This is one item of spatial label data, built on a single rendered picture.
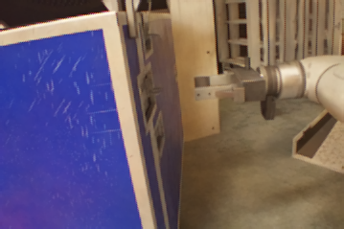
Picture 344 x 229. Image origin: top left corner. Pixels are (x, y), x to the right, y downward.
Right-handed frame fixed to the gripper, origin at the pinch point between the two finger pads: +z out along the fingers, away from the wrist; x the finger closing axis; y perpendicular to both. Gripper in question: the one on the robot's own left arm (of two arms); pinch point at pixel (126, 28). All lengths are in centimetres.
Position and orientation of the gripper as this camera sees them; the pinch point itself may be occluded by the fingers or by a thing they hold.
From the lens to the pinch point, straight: 49.4
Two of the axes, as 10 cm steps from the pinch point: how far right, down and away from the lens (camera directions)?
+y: -0.9, 2.0, -9.8
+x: 9.9, -0.8, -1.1
